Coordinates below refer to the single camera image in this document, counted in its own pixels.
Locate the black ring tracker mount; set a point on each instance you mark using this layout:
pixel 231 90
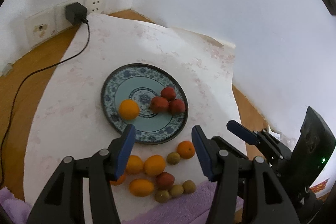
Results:
pixel 313 150

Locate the black power adapter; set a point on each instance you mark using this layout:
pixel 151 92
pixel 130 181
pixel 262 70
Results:
pixel 76 13

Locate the purple fleece blanket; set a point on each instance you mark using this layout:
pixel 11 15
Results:
pixel 193 208

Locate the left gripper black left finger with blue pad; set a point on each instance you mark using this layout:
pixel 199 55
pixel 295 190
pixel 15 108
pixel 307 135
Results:
pixel 61 200

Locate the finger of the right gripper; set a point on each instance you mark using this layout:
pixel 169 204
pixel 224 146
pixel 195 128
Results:
pixel 269 146

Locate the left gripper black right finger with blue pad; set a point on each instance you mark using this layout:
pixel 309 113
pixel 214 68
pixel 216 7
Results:
pixel 264 198

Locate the damaged white wall plate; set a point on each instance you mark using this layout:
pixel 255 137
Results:
pixel 40 27

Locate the blue white patterned plate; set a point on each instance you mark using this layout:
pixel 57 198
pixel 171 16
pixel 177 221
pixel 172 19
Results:
pixel 141 83

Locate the small yellow-green fruit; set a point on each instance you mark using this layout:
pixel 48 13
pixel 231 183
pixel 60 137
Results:
pixel 189 187
pixel 173 158
pixel 176 191
pixel 162 196

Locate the small yellow-green fruit top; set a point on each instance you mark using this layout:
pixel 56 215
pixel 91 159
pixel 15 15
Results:
pixel 173 158

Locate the white floral pillow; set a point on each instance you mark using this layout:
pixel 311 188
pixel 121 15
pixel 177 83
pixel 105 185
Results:
pixel 69 120

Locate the large orange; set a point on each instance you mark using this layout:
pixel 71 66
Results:
pixel 128 110

